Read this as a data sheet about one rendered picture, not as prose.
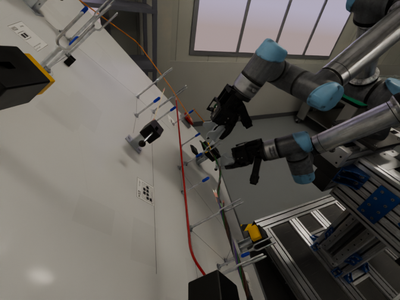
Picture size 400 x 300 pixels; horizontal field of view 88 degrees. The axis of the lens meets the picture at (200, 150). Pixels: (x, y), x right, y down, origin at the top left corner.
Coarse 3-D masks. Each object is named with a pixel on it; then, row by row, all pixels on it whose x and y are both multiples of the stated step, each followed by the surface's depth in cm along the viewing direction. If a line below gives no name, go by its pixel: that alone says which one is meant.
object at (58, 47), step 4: (80, 12) 26; (76, 16) 26; (80, 16) 26; (72, 20) 26; (76, 20) 26; (68, 24) 26; (72, 24) 26; (92, 24) 27; (68, 28) 26; (88, 28) 27; (92, 28) 27; (64, 32) 27; (84, 32) 27; (88, 32) 27; (60, 36) 27; (80, 36) 27; (56, 40) 27; (76, 40) 27; (72, 44) 28; (56, 48) 27; (60, 48) 27; (64, 48) 28; (68, 48) 28; (52, 52) 28; (56, 52) 28; (48, 56) 28; (52, 56) 28; (44, 60) 28; (48, 60) 28; (40, 64) 28; (44, 64) 28
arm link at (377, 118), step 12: (396, 96) 62; (372, 108) 68; (384, 108) 64; (396, 108) 61; (348, 120) 72; (360, 120) 68; (372, 120) 66; (384, 120) 64; (396, 120) 63; (324, 132) 77; (336, 132) 73; (348, 132) 70; (360, 132) 69; (372, 132) 68; (312, 144) 79; (324, 144) 76; (336, 144) 74
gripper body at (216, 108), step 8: (224, 88) 62; (232, 88) 62; (224, 96) 62; (232, 96) 61; (240, 96) 60; (216, 104) 66; (224, 104) 63; (232, 104) 64; (216, 112) 63; (224, 112) 63; (232, 112) 64; (216, 120) 64; (224, 120) 65; (232, 120) 66
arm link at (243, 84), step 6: (240, 78) 59; (246, 78) 64; (234, 84) 61; (240, 84) 59; (246, 84) 58; (252, 84) 58; (240, 90) 59; (246, 90) 59; (252, 90) 58; (258, 90) 61; (246, 96) 61; (252, 96) 61
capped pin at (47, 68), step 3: (75, 36) 33; (78, 36) 34; (72, 39) 34; (75, 39) 33; (69, 42) 34; (72, 42) 34; (69, 45) 34; (63, 51) 34; (66, 51) 34; (60, 54) 35; (63, 54) 35; (57, 57) 35; (60, 57) 35; (54, 60) 35; (57, 60) 35; (51, 63) 35; (54, 63) 35; (45, 66) 35; (48, 66) 35; (51, 66) 35; (45, 69) 35; (48, 69) 35; (48, 72) 36
